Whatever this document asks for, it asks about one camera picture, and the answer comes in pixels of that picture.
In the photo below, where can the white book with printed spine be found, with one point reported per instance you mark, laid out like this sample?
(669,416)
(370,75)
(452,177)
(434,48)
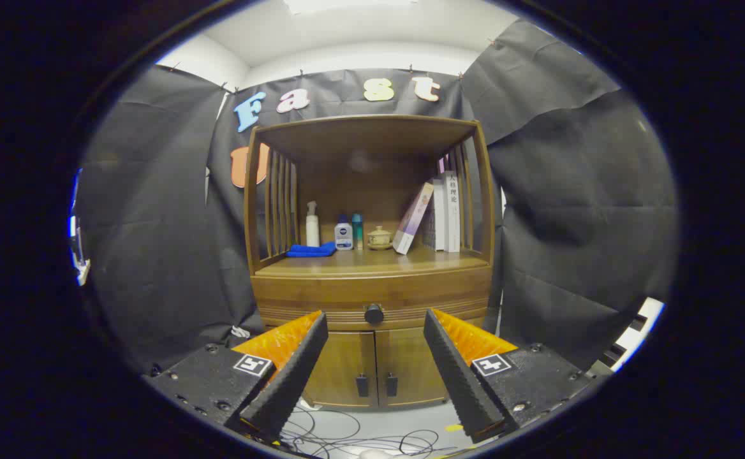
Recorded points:
(453,210)

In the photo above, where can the wooden cabinet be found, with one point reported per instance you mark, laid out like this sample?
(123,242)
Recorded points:
(372,137)

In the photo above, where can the white lotion bottle blue cap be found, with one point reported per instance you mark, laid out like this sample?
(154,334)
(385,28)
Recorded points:
(344,237)

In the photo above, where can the dark patterned book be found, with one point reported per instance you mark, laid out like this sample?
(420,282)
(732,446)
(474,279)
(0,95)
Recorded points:
(429,229)

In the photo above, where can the wooden drawer with black knob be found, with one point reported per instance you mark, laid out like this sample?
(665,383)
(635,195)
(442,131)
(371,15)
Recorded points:
(321,293)

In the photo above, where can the white slotted panel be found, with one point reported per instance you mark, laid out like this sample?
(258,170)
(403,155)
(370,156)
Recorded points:
(647,319)

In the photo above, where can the wooden cabinet door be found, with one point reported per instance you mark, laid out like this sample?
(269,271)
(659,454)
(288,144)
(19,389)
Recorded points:
(411,363)
(340,370)

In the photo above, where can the white pump bottle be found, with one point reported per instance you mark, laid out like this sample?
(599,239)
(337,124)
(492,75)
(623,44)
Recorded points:
(312,233)

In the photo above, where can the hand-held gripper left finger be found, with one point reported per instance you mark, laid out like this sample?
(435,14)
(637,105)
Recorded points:
(289,382)

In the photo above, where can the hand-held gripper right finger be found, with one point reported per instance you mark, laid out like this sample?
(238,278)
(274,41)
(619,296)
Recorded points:
(458,376)

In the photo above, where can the white frame piece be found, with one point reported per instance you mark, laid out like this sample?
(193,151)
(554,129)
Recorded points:
(79,255)

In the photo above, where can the ceiling light panel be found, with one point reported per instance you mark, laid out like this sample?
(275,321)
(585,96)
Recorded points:
(347,5)

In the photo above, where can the thin white book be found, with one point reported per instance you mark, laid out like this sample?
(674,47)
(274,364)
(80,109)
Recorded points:
(439,217)

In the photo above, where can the blue folded cloth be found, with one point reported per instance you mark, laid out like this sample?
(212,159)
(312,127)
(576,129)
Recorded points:
(309,250)

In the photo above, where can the beige lidded tea cup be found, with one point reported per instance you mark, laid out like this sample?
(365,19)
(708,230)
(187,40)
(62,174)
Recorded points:
(379,238)

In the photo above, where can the teal slim bottle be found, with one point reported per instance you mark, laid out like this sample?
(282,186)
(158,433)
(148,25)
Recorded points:
(358,229)

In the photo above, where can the wooden countertop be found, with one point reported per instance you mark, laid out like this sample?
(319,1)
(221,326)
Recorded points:
(372,260)

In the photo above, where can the purple white book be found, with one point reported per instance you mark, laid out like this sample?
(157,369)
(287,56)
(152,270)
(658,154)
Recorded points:
(411,220)

